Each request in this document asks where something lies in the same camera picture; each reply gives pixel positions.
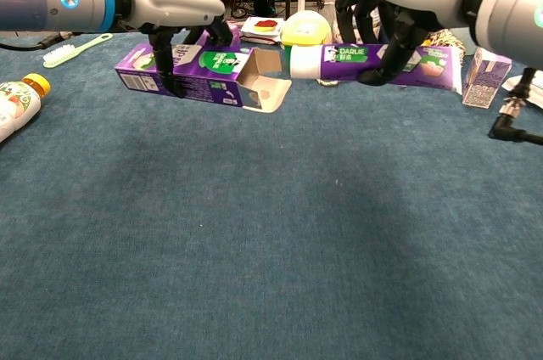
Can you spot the purple toothpaste carton box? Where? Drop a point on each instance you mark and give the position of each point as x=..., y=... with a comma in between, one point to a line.
x=212, y=63

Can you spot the purple toothpaste tube white cap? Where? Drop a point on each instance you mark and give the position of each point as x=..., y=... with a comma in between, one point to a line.
x=339, y=60

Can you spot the black box on floor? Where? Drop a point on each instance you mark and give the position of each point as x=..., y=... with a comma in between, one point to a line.
x=263, y=1

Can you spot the green yellow lidded container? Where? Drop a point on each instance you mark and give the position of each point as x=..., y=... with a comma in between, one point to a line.
x=305, y=35

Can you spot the drink bottle yellow cap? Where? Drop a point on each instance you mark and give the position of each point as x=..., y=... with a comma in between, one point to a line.
x=17, y=105

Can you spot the snack packet with red cake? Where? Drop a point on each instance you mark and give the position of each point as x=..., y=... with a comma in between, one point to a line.
x=263, y=26

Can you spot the purple white milk carton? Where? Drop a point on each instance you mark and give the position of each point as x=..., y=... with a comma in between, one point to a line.
x=483, y=84

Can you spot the light green scrub brush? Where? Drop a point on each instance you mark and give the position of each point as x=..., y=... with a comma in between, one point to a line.
x=59, y=56

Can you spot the white printed snack bag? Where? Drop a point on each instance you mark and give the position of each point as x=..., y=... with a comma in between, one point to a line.
x=539, y=94

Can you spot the blue felt table cover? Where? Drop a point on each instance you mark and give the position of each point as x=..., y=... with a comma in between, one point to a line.
x=271, y=249

